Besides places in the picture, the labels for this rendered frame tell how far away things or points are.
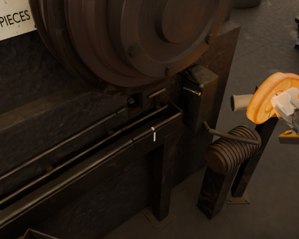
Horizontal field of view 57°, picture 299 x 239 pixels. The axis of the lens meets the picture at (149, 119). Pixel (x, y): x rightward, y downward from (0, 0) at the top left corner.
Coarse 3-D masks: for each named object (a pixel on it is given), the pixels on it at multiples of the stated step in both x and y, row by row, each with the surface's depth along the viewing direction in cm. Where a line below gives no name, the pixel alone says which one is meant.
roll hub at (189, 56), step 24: (120, 0) 44; (144, 0) 47; (168, 0) 48; (192, 0) 51; (216, 0) 58; (120, 24) 46; (144, 24) 50; (168, 24) 51; (192, 24) 55; (216, 24) 61; (120, 48) 50; (144, 48) 53; (168, 48) 58; (192, 48) 61; (144, 72) 56
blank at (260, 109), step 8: (272, 80) 73; (280, 80) 73; (288, 80) 76; (264, 88) 73; (272, 88) 72; (280, 88) 75; (288, 88) 79; (256, 96) 74; (264, 96) 73; (272, 96) 75; (256, 104) 74; (264, 104) 75; (248, 112) 78; (256, 112) 75; (264, 112) 79; (272, 112) 83; (256, 120) 78; (264, 120) 83
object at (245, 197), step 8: (272, 120) 106; (256, 128) 114; (264, 128) 108; (272, 128) 109; (264, 136) 112; (264, 144) 116; (256, 152) 120; (248, 160) 124; (256, 160) 124; (240, 168) 134; (248, 168) 128; (240, 176) 135; (248, 176) 133; (232, 184) 153; (240, 184) 138; (232, 192) 148; (240, 192) 144; (232, 200) 146; (240, 200) 146; (248, 200) 146
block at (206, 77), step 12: (192, 72) 93; (204, 72) 93; (192, 84) 92; (204, 84) 89; (216, 84) 93; (192, 96) 95; (204, 96) 92; (180, 108) 105; (192, 108) 99; (204, 108) 97; (192, 120) 102; (204, 120) 103
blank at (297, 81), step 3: (288, 75) 94; (291, 75) 94; (294, 75) 94; (297, 75) 95; (291, 78) 93; (294, 78) 93; (297, 78) 93; (294, 81) 94; (297, 81) 94; (294, 84) 95; (297, 84) 95; (291, 87) 96; (297, 87) 96
